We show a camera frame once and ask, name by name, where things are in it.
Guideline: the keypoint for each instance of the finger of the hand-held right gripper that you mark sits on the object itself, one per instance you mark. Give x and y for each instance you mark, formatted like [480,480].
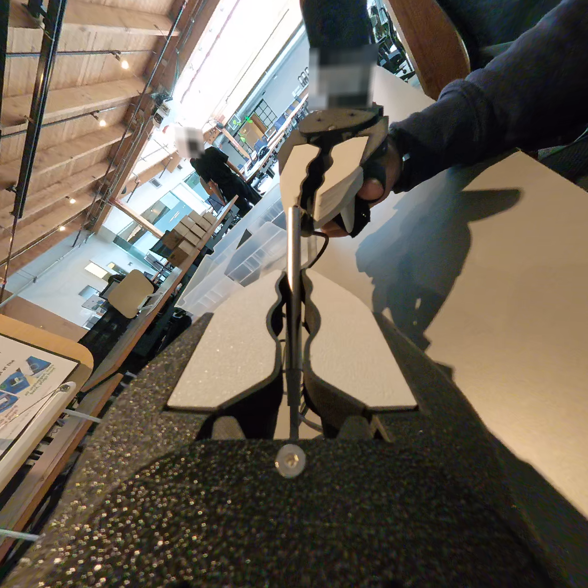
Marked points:
[294,170]
[347,170]

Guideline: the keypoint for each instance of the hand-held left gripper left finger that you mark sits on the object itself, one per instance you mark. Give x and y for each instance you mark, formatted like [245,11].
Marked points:
[229,353]

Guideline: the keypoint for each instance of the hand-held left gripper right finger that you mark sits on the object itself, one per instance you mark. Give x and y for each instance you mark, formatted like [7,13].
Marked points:
[353,353]

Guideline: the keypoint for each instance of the white usb hub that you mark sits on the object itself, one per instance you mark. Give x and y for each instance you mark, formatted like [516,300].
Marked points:
[294,285]

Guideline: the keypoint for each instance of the clear plastic bin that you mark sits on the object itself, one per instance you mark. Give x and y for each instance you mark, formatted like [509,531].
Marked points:
[239,262]

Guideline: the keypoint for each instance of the person's right forearm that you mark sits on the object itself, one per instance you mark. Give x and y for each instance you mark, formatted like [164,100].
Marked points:
[505,92]

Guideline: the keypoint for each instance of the person's right hand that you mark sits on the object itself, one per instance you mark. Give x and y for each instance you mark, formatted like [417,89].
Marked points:
[372,188]

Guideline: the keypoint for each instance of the hanging green plant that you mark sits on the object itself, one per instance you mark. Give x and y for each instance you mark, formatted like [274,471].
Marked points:
[241,126]

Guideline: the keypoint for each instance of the rounded beige board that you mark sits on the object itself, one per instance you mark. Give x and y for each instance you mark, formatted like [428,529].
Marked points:
[131,294]

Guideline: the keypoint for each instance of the stack of cardboard boxes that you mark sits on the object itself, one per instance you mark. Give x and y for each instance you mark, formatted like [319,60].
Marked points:
[188,239]

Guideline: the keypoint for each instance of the white document stand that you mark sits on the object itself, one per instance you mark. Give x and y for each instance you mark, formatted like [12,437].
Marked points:
[46,413]

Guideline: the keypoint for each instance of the instruction sheet on stand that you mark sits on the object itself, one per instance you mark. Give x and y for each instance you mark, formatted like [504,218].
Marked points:
[32,381]

